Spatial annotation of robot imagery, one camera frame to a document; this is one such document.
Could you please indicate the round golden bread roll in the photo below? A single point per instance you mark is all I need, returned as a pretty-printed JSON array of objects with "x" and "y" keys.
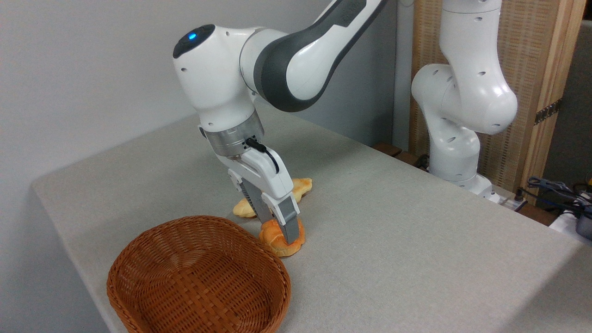
[{"x": 276, "y": 243}]

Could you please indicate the metal hinge bracket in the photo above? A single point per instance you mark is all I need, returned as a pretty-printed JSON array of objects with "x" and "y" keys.
[{"x": 548, "y": 111}]

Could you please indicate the black plug at robot base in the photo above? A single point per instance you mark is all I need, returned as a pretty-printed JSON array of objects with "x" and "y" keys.
[{"x": 521, "y": 198}]

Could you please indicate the long pale scored bread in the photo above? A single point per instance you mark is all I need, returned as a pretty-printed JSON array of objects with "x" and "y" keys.
[{"x": 303, "y": 186}]

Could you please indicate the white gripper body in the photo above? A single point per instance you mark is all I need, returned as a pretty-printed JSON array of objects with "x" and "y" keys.
[{"x": 268, "y": 178}]

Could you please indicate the wooden woven screen panel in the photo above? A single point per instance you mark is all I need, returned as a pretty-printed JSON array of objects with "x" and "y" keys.
[{"x": 525, "y": 46}]

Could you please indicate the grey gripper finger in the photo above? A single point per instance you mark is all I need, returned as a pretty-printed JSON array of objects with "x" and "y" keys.
[
  {"x": 256, "y": 201},
  {"x": 290, "y": 224}
]

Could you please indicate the brown woven wicker basket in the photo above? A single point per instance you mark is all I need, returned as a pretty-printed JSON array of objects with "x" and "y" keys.
[{"x": 199, "y": 277}]

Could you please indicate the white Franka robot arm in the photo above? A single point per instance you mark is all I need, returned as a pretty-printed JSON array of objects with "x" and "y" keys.
[{"x": 217, "y": 83}]

